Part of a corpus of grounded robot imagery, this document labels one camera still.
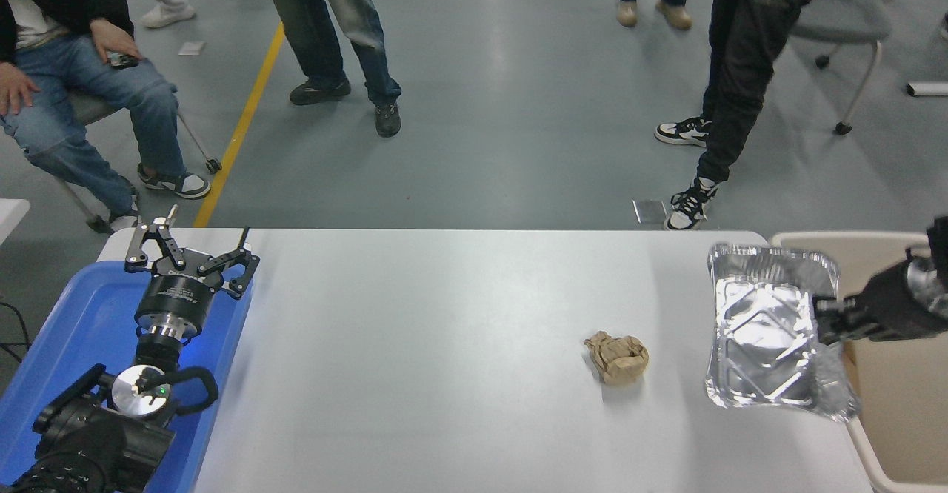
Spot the crumpled tan paper ball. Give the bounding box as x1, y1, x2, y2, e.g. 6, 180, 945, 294
584, 332, 650, 386

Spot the large pale bin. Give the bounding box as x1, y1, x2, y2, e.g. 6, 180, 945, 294
769, 231, 948, 493

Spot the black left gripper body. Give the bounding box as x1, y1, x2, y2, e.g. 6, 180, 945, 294
135, 251, 221, 330

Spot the blue plastic tray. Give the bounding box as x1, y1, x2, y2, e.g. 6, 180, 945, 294
0, 260, 254, 493

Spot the silver foil tray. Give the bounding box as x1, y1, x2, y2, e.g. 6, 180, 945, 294
704, 242, 861, 423

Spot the grey chair with castors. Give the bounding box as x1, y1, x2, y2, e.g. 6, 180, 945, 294
52, 90, 223, 235

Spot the seated person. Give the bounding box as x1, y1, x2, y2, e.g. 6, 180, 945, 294
0, 0, 212, 232

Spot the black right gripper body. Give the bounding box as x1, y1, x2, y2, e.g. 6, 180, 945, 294
859, 259, 936, 343

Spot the standing person with black shoes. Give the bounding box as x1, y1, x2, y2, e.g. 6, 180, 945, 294
257, 0, 402, 138

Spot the seated person's left hand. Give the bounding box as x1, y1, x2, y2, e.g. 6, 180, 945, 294
90, 19, 143, 62

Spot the seated person's right hand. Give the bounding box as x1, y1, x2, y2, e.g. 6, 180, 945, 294
0, 62, 40, 117

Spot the small white table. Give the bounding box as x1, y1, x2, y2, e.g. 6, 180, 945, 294
0, 199, 30, 246

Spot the grey office chair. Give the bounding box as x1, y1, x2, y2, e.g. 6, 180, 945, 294
789, 0, 897, 135

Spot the standing person with black-white sneakers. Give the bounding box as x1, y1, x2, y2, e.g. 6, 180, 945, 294
653, 0, 834, 232

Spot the black floor cable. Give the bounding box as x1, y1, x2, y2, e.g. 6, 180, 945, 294
0, 301, 32, 364

